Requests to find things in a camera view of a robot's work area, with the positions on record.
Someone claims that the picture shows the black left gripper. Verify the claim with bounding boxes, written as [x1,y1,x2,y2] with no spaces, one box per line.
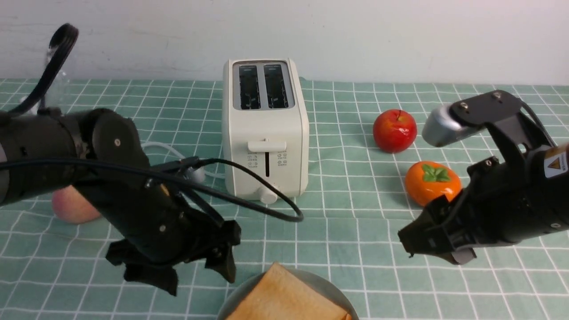
[74,160,241,296]

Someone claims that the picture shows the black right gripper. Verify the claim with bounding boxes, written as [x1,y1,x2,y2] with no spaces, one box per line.
[398,148,568,265]

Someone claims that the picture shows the toast slice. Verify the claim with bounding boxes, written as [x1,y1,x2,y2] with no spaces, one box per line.
[226,263,351,320]

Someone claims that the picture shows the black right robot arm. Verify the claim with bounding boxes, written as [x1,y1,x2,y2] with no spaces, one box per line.
[429,144,568,264]

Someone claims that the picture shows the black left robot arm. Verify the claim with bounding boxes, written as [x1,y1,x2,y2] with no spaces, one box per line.
[0,108,304,296]

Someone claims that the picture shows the white toaster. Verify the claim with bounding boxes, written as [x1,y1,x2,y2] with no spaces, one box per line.
[221,59,309,204]

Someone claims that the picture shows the orange persimmon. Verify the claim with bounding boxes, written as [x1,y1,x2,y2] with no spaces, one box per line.
[404,161,463,207]

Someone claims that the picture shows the green checkered tablecloth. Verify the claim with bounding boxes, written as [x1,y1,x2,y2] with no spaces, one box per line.
[0,80,569,320]

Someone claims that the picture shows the pink peach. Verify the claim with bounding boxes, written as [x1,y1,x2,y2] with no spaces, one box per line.
[51,186,101,224]

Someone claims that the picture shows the grey plate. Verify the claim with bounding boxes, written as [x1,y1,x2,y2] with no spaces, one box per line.
[217,267,359,320]

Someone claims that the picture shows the red apple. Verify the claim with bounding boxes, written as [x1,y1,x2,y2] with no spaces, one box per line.
[373,109,418,153]

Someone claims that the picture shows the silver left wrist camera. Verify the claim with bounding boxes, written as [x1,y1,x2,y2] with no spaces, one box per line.
[184,167,206,184]

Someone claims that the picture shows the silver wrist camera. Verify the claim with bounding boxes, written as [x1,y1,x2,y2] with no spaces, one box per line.
[184,167,206,184]
[421,105,485,148]

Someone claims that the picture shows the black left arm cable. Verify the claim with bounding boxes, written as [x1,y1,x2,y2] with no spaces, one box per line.
[0,23,304,223]

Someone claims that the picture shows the white toaster power cord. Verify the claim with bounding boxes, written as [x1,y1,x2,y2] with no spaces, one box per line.
[141,141,226,180]

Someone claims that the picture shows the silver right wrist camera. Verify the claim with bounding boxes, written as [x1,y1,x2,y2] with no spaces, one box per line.
[421,105,485,148]

